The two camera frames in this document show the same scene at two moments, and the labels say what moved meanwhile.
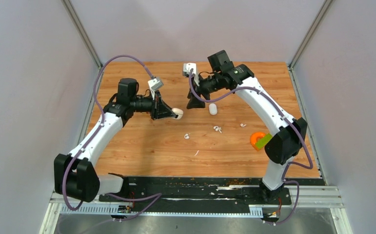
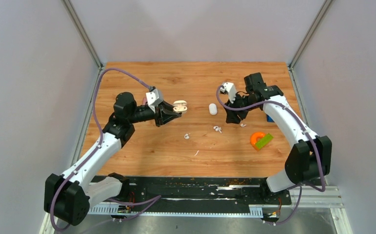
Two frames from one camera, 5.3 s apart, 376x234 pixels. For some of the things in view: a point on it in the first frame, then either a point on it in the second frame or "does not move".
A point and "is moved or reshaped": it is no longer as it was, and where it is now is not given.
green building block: [262, 142] does not move
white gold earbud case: [178, 111] is moved or reshaped
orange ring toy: [253, 137] does not move
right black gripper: [194, 102] to [234, 116]
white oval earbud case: [212, 108] does not move
